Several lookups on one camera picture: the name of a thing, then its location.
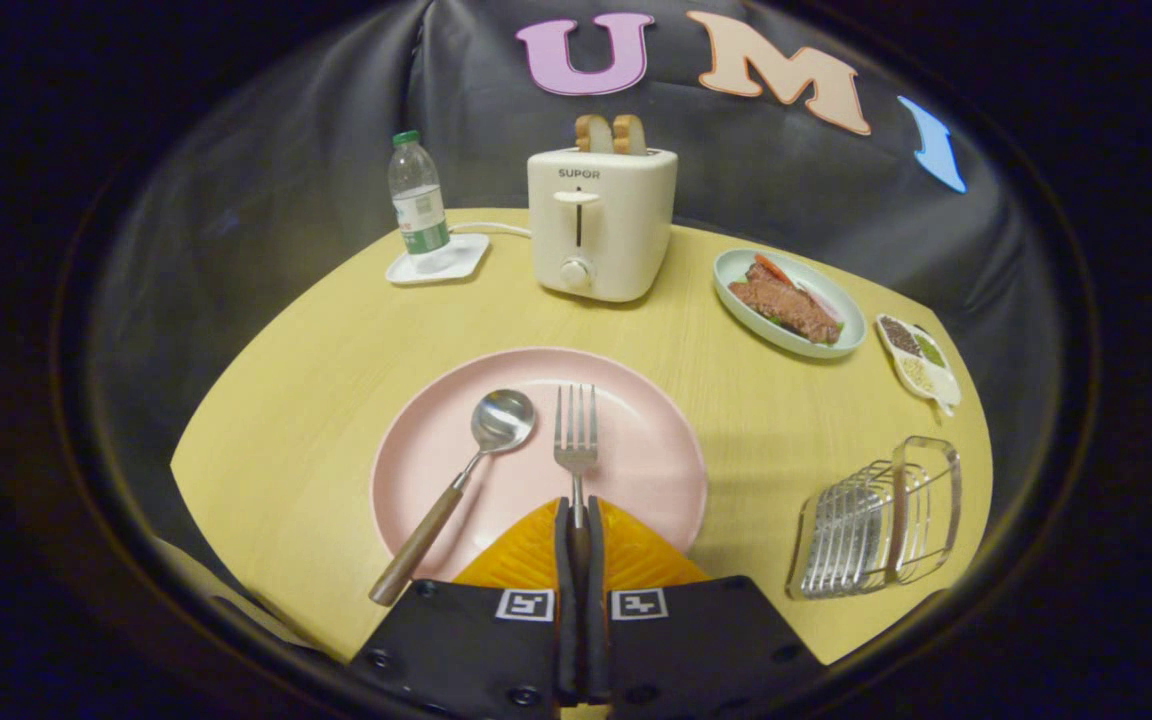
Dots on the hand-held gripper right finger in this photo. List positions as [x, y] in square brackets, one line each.
[696, 650]

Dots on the white toaster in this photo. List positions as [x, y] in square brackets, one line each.
[626, 230]

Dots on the white square coaster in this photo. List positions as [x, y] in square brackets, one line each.
[461, 262]

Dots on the toasted bread slice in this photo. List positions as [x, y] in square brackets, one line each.
[593, 135]
[630, 136]

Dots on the pink plate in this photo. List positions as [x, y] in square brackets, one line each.
[651, 450]

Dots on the orange carrot slice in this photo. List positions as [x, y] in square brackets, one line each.
[772, 268]

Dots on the white divided seasoning dish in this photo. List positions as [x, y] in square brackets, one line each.
[921, 375]

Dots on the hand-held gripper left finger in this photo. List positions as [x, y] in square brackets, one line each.
[476, 650]

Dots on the pale green food plate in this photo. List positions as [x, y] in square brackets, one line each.
[736, 272]

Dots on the brown steak piece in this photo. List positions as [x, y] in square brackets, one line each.
[786, 305]

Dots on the clear plastic water bottle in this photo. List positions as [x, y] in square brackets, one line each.
[419, 210]

